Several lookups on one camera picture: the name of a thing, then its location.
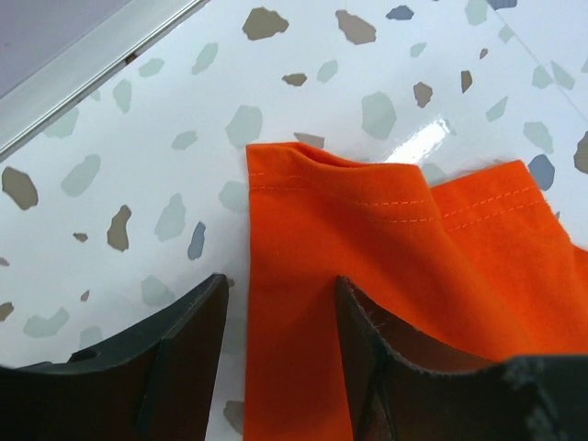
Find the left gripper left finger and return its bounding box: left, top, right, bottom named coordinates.
left=1, top=274, right=229, bottom=440

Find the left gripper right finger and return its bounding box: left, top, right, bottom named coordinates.
left=334, top=277, right=587, bottom=441

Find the orange t shirt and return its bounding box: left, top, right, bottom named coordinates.
left=243, top=142, right=587, bottom=440

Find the aluminium table edge rail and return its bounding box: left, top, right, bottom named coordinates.
left=1, top=1, right=205, bottom=160

